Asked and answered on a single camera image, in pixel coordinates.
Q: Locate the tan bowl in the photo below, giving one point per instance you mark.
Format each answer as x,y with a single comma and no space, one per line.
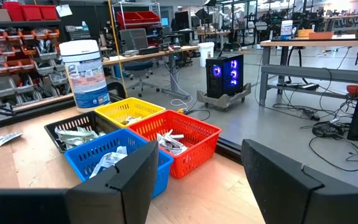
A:
305,33

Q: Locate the white paper sign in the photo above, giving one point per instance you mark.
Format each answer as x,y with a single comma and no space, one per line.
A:
64,10

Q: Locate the blue slotted plastic basket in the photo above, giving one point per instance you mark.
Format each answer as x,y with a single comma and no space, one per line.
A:
85,158

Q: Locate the orange tray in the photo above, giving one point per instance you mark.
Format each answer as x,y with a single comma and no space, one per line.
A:
321,35

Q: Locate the yellow slotted plastic basket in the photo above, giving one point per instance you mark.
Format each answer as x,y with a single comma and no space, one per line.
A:
148,109

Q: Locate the black power brick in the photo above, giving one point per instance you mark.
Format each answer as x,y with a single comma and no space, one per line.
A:
312,114

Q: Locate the white blue wipes canister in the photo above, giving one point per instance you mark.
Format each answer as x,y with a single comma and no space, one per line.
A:
286,29

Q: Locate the small orange red object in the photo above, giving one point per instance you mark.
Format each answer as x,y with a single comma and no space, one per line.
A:
354,90

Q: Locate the white yellow wipes canister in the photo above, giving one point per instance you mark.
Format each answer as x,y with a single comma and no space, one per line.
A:
85,77

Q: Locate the small red print wrapper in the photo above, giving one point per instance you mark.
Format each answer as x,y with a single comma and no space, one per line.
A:
169,146

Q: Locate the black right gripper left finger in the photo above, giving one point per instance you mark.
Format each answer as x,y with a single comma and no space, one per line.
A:
113,202

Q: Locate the flat black desk box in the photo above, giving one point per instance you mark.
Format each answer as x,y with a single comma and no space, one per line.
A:
148,50

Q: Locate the red storage bin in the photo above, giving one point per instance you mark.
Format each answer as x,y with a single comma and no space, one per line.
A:
13,11
48,12
32,12

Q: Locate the white bucket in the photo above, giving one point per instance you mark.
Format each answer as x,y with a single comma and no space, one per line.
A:
206,54

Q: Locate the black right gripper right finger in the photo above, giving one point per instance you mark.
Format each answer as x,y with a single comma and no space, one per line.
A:
287,202

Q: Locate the red white bin rack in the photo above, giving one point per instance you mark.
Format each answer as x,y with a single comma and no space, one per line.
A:
17,62

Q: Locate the grey office chair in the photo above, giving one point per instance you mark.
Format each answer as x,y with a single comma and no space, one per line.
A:
134,39

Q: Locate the black slotted plastic basket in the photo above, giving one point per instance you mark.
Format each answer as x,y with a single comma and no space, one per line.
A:
73,121

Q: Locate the black power strip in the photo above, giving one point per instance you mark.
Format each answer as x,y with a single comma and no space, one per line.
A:
300,86

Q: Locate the grey wheeled dolly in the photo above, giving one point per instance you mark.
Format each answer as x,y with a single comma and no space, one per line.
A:
224,101

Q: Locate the long wooden desk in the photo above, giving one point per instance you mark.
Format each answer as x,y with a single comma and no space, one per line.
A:
154,53

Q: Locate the grey frame wooden workbench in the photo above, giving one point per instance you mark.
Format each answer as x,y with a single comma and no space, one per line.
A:
315,73

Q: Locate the black monitor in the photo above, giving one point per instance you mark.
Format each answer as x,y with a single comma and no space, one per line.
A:
181,19

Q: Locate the red slotted plastic basket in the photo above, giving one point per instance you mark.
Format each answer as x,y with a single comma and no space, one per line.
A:
194,155

